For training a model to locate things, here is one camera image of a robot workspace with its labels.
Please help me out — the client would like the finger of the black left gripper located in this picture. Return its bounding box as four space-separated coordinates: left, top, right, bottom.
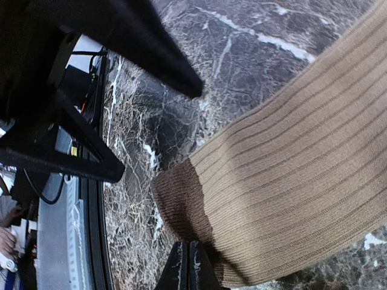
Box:
54 1 203 98

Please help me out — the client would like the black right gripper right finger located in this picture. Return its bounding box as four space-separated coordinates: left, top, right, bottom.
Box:
189 241 221 290

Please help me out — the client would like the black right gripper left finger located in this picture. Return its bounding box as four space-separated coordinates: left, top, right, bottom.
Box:
154 242 189 290

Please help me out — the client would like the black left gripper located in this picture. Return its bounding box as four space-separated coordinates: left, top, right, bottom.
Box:
1 1 125 183

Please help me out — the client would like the beige ribbed sock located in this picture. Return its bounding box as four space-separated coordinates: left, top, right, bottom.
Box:
152 1 386 288

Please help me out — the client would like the black front table rail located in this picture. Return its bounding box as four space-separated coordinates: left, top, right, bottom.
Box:
78 50 114 289

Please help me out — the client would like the white slotted cable duct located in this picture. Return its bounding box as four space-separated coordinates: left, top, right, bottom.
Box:
36 126 91 290

